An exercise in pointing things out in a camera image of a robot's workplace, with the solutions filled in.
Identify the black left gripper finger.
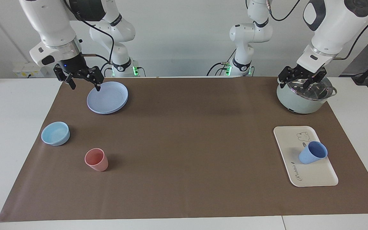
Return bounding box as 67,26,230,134
278,66,296,88
303,69,326,89

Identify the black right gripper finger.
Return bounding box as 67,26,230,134
82,66,104,92
55,65,76,90

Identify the blue ribbed cup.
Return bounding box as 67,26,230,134
299,141,328,165

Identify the pink cup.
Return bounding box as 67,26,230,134
85,148,109,172

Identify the cream rabbit print tray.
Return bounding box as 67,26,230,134
273,126,339,187

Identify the glass pot lid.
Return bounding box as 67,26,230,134
278,76,334,102

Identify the lavender blue plate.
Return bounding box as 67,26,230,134
87,81,129,115

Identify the pale green electric pot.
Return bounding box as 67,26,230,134
276,75,338,115

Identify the light blue bowl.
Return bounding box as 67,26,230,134
41,121,71,146

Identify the brown paper table mat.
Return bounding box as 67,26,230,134
0,76,368,222

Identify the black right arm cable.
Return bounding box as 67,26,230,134
63,0,115,64

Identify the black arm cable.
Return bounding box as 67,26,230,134
267,0,368,61
63,0,115,64

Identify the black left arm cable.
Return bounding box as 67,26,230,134
267,0,368,61

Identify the white wall power strip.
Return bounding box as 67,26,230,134
13,62,44,79

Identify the black base cable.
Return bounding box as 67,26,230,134
206,61,235,77

